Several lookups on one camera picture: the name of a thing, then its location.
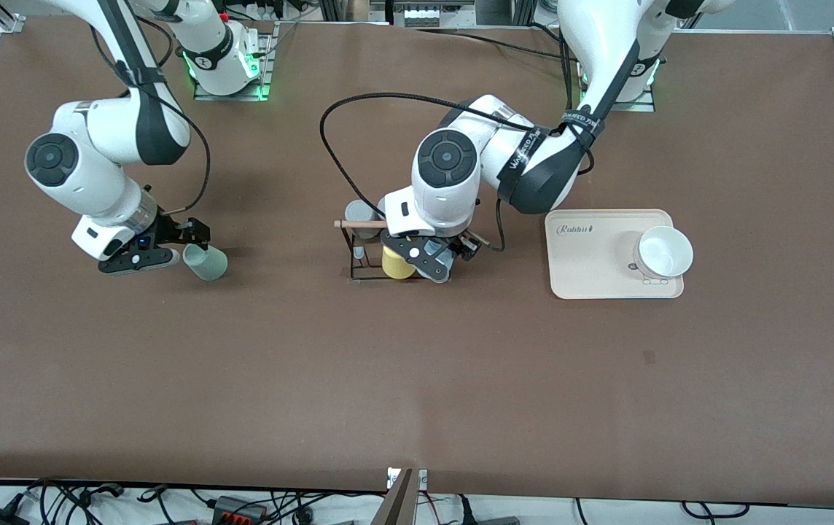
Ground white bowl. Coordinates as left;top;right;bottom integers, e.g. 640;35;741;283
633;226;694;285

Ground looped black floor cable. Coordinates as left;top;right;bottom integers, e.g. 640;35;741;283
682;501;751;520

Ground grey red connector box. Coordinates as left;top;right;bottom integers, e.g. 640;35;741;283
211;496;269;525

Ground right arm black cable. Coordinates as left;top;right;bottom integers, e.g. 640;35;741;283
89;22;211;214

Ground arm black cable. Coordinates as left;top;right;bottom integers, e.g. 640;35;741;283
320;93;597;252
89;22;211;214

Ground beige rabbit tray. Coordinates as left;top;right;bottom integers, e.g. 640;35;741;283
545;209;685;300

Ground white mount bracket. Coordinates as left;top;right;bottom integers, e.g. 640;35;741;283
386;467;429;491

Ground red thin wire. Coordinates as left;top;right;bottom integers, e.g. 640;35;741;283
417;490;456;513

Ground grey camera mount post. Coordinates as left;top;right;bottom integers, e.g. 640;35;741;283
370;468;418;525

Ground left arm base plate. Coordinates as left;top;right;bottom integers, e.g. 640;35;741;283
579;69;656;112

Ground pale green cup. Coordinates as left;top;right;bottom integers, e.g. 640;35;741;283
182;243;229;282

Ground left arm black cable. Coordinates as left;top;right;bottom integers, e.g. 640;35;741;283
320;93;597;252

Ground black power adapter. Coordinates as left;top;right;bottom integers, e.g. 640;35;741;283
0;494;30;525

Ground black wire cup rack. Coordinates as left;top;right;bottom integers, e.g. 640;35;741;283
335;217;492;284

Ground grey cup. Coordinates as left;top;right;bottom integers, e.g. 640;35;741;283
345;200;383;240

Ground yellow cup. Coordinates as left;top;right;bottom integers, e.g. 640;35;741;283
382;246;418;280

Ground long black table cable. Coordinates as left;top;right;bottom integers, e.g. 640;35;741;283
417;28;567;61

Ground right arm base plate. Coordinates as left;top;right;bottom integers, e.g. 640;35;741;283
193;22;273;101

